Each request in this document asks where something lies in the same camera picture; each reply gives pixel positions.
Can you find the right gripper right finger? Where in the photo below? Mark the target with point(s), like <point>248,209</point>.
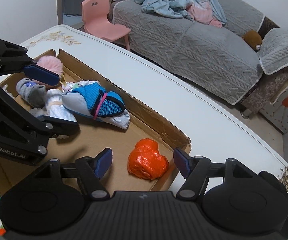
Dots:
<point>195,171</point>

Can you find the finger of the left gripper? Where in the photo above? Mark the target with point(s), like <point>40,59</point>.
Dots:
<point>41,74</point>
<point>59,127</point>

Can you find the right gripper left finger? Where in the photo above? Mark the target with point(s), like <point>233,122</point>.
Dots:
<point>91,170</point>

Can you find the pink fluffy pompom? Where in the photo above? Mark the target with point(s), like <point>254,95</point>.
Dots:
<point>51,63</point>

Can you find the white blue striped roll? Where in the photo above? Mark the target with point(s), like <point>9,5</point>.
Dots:
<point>55,108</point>

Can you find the grey sock roll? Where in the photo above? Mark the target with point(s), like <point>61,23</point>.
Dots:
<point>31,92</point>

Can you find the white purple patterned bundle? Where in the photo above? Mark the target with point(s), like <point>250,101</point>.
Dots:
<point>69,86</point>

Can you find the blue teal knit sock bundle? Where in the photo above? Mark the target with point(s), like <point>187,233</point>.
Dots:
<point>95,102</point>

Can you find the orange plastic bag bundle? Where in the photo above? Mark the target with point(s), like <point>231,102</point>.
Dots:
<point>145,160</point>

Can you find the shallow cardboard box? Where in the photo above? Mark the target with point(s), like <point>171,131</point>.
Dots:
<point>95,136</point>

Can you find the pink plastic child chair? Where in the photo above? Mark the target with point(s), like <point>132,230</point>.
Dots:
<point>95,18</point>

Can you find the grey covered sofa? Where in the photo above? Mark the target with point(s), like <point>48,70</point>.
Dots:
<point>216,59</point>

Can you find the brown plush toy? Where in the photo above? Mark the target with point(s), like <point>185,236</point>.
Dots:
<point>253,39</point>

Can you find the pink cloth on sofa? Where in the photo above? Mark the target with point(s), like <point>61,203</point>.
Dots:
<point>203,15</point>

